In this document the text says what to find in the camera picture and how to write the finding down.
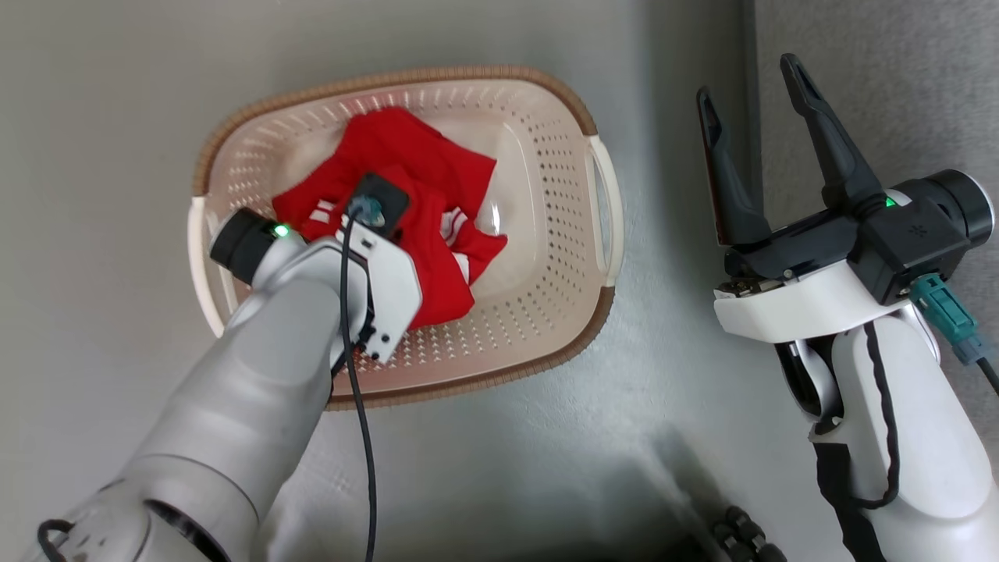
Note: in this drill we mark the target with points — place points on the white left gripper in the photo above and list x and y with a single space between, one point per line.
394 289

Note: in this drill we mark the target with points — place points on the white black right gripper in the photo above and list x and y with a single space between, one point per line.
804 304

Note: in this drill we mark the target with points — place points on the red white-striped shorts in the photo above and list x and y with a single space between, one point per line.
406 148

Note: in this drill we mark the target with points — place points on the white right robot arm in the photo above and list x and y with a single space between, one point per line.
936 437

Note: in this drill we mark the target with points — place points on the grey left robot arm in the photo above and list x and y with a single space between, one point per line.
234 406

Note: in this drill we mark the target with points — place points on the grey fabric ottoman seat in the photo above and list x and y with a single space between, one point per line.
921 78

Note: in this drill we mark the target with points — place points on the beige perforated laundry basket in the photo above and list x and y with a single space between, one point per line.
546 156

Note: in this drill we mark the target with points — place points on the black ribbed conduit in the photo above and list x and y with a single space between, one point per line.
741 535

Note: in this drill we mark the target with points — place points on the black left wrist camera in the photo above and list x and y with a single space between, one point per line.
388 195

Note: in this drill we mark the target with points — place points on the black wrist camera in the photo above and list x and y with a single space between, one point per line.
388 195
905 242

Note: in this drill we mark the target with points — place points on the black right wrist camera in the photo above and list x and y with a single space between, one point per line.
905 242

